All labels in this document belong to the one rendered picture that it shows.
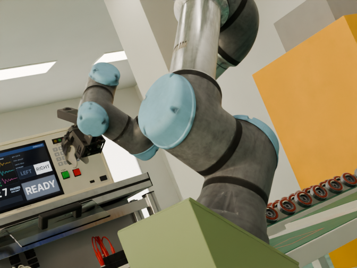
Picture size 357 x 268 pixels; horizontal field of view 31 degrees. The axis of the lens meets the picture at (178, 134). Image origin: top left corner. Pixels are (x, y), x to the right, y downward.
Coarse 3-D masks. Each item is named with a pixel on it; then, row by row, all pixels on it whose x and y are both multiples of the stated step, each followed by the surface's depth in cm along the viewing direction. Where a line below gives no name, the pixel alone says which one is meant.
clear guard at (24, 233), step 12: (84, 204) 158; (96, 204) 159; (60, 216) 152; (72, 216) 153; (84, 216) 154; (96, 216) 154; (108, 216) 155; (12, 228) 146; (24, 228) 147; (36, 228) 147; (48, 228) 148; (60, 228) 148; (72, 228) 149; (0, 240) 165; (24, 240) 142; (36, 240) 143
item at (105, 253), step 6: (96, 240) 187; (102, 240) 187; (108, 240) 186; (96, 246) 182; (102, 246) 183; (96, 252) 184; (102, 252) 188; (114, 252) 184; (102, 258) 181; (102, 264) 181
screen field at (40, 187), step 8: (48, 176) 182; (24, 184) 177; (32, 184) 178; (40, 184) 180; (48, 184) 181; (56, 184) 182; (24, 192) 176; (32, 192) 177; (40, 192) 179; (48, 192) 180
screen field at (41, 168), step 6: (48, 162) 183; (24, 168) 178; (30, 168) 179; (36, 168) 180; (42, 168) 182; (48, 168) 183; (18, 174) 177; (24, 174) 178; (30, 174) 179; (36, 174) 180
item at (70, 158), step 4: (68, 148) 175; (72, 148) 174; (68, 152) 176; (72, 152) 175; (64, 156) 178; (68, 156) 177; (72, 156) 175; (68, 160) 178; (72, 160) 176; (72, 164) 177; (76, 164) 175
